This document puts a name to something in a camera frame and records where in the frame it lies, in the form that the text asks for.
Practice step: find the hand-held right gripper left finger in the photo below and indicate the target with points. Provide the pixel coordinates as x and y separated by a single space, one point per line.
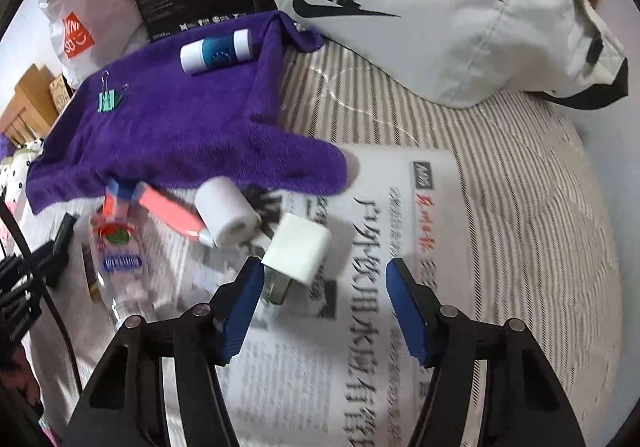
245 307

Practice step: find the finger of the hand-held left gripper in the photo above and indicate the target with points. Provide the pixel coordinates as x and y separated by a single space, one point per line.
50 267
64 232

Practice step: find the white cube charger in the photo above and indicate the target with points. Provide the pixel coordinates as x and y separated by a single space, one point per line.
295 247

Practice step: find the blue and white bottle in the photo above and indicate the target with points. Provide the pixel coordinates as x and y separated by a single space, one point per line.
215 52

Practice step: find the white spotted plush toy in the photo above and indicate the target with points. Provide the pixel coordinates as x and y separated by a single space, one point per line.
15 172

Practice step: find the wooden furniture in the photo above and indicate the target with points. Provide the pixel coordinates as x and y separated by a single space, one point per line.
30 97

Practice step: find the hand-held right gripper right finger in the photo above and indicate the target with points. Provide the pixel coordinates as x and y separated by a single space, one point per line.
407 312

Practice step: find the black claw clip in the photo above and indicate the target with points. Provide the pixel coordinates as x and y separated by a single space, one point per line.
265 202

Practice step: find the green binder clip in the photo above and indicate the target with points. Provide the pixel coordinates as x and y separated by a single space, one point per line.
107 100

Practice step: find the white cylindrical charger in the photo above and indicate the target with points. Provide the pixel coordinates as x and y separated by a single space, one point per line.
222 207

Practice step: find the newspaper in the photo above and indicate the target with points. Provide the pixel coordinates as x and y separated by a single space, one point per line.
310 377

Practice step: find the small orange and blue item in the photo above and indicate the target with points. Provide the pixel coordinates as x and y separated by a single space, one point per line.
117 204

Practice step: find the clear plastic bottle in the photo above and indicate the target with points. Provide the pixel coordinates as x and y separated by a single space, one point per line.
120 267

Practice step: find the pink tube with pale caps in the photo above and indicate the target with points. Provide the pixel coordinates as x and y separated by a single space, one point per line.
165 207

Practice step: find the purple towel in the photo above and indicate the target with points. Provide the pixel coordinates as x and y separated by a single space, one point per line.
190 117

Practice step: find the light grey waist bag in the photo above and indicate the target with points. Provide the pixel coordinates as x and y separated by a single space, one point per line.
450 27

